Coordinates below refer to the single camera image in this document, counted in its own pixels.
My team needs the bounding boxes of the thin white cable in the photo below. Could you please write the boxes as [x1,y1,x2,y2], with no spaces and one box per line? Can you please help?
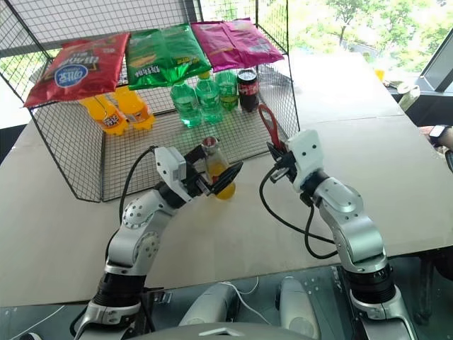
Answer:
[219,276,281,325]

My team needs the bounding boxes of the dark cola plastic bottle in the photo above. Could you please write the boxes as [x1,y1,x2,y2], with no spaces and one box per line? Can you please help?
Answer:
[236,68,261,114]

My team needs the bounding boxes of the grey rounded robot leg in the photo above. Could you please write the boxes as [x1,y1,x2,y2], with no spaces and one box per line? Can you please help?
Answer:
[178,282,242,327]
[279,276,321,340]

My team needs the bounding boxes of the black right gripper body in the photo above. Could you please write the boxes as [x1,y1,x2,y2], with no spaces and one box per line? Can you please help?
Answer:
[268,148,301,186]

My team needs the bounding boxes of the pink chip bag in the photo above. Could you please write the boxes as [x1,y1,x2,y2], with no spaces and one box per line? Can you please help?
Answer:
[190,18,285,74]

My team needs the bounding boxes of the black window frame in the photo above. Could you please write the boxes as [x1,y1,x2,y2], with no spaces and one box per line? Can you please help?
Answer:
[418,33,453,94]

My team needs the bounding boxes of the black wire mesh rack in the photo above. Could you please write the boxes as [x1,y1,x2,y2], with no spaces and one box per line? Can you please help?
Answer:
[0,0,302,204]

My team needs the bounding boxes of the green chip bag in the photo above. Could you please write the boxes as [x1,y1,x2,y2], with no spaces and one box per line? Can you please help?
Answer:
[125,22,213,91]

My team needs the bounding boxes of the orange soda plastic bottle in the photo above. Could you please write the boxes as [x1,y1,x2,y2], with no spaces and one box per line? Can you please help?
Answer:
[79,93,130,137]
[112,86,157,130]

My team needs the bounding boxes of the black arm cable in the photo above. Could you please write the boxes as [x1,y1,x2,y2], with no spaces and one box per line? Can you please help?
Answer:
[258,165,338,260]
[119,144,159,222]

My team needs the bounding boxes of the glass bottle of orange drink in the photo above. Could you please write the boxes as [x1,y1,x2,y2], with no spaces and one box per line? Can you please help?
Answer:
[200,135,237,201]

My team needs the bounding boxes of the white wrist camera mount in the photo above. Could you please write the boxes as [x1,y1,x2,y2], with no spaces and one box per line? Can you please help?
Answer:
[154,146,188,200]
[284,129,325,194]

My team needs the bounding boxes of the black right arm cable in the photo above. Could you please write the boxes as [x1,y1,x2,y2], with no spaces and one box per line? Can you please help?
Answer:
[258,165,338,260]

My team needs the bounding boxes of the black smartwatch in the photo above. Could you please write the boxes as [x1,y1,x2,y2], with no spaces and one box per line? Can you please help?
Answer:
[428,125,451,147]

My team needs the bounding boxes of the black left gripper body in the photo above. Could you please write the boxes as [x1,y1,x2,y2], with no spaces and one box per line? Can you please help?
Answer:
[178,157,214,198]

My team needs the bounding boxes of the green soda plastic bottle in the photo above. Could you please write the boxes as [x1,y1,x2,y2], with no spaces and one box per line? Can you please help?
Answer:
[170,81,204,130]
[215,69,239,112]
[195,72,225,125]

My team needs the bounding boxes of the olive green container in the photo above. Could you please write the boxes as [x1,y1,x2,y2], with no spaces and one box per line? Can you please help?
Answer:
[398,84,421,108]

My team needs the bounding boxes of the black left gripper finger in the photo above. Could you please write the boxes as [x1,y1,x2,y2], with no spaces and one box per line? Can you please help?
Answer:
[208,161,245,196]
[183,144,209,167]

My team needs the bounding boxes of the red chip bag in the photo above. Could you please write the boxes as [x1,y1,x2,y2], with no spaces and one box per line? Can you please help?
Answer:
[22,32,131,108]

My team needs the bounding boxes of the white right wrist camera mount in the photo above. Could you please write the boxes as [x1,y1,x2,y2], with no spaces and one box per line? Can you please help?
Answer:
[284,129,325,194]

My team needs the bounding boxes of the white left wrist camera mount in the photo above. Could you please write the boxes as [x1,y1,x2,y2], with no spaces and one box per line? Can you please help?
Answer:
[154,146,188,200]

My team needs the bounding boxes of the grey robot torso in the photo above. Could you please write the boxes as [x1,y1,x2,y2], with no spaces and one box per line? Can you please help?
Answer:
[130,322,321,340]

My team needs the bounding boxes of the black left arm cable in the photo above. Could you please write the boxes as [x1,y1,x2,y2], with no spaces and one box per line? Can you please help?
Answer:
[119,144,159,222]

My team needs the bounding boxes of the black table leg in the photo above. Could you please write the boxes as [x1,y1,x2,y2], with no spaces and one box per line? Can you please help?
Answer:
[416,254,437,325]

